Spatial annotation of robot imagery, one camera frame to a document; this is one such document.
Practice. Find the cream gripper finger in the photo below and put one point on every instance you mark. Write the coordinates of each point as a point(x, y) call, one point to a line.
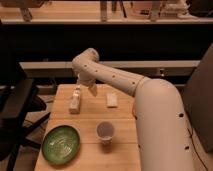
point(93, 90)

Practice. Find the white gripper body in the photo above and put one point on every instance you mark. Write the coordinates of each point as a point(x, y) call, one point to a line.
point(85, 80)

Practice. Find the white plastic bottle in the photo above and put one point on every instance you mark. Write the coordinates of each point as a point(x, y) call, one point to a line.
point(74, 107)

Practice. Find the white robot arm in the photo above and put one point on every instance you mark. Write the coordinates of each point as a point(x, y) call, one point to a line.
point(161, 121)

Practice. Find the green ceramic bowl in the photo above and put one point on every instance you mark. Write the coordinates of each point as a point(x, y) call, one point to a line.
point(60, 145)

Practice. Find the white rectangular block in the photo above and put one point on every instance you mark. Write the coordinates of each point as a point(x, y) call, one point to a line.
point(111, 100)

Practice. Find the white paper cup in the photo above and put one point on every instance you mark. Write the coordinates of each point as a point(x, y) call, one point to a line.
point(105, 132)

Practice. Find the black office chair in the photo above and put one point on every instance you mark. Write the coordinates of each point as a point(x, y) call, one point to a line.
point(17, 99)

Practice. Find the long grey rail shelf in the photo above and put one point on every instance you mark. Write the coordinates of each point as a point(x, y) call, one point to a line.
point(63, 69)

